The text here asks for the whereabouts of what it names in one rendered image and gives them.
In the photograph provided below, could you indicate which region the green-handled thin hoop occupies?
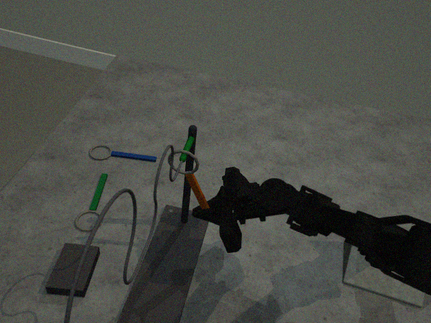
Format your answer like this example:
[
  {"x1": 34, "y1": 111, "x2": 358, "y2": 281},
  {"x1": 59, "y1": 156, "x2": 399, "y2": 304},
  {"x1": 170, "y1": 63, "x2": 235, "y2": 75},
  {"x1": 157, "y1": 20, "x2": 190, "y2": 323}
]
[{"x1": 75, "y1": 173, "x2": 108, "y2": 231}]

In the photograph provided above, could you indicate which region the grey loop with orange handle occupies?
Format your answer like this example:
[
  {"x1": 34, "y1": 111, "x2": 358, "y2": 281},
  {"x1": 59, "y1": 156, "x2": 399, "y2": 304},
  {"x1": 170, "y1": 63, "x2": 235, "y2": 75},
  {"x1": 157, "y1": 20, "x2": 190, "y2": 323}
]
[{"x1": 168, "y1": 149, "x2": 209, "y2": 209}]

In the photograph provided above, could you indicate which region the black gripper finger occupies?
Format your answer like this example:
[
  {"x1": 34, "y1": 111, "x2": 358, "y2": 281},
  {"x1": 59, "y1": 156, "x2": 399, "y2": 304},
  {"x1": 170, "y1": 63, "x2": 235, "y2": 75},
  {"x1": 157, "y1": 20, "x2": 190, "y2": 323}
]
[
  {"x1": 193, "y1": 186, "x2": 227, "y2": 212},
  {"x1": 192, "y1": 202, "x2": 223, "y2": 225}
]

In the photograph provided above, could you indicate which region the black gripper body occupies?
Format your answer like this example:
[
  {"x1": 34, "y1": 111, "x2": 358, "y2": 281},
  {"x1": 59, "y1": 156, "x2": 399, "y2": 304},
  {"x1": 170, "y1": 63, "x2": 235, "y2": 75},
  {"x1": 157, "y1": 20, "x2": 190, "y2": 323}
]
[{"x1": 219, "y1": 191, "x2": 269, "y2": 253}]

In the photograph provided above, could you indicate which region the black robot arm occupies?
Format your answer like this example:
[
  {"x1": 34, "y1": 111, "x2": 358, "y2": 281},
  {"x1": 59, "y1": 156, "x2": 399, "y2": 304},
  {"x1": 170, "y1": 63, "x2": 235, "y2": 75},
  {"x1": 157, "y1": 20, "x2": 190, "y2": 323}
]
[{"x1": 222, "y1": 169, "x2": 431, "y2": 295}]

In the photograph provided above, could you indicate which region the grey wire loop with blue handle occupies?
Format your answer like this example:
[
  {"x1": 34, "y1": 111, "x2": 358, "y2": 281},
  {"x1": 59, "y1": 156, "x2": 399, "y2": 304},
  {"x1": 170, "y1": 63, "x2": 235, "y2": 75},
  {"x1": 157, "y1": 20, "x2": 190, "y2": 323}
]
[{"x1": 89, "y1": 145, "x2": 157, "y2": 162}]

